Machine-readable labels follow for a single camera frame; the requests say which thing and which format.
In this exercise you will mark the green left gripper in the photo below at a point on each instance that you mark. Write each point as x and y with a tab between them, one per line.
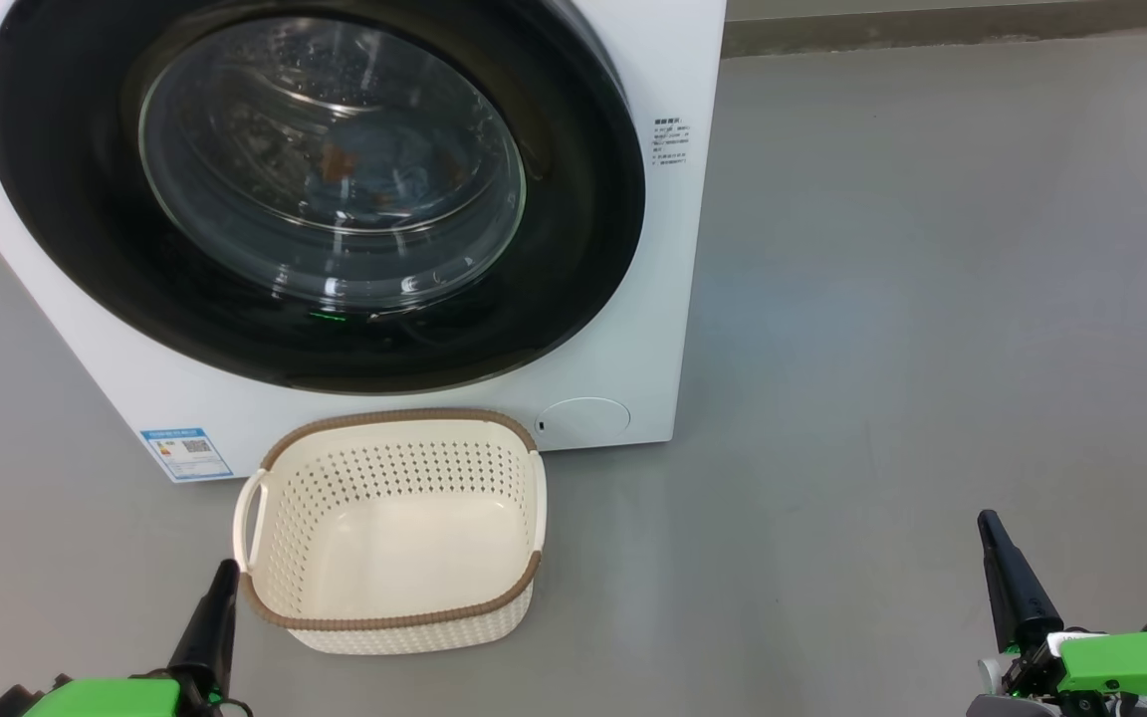
106	699

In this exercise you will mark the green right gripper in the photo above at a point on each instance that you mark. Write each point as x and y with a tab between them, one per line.
1131	667

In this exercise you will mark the white front-load washing machine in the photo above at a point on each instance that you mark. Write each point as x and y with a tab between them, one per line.
663	299

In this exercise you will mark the round filter cover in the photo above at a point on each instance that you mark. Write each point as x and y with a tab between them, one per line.
583	423

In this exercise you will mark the cream perforated laundry basket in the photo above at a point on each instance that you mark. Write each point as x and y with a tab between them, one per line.
404	538

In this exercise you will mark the steel perforated washer drum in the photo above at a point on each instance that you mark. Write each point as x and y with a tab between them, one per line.
235	110

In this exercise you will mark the blue energy label sticker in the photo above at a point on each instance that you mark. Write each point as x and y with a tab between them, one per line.
185	453

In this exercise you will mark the blue bear-print garment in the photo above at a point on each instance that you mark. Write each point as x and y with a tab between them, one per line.
404	169

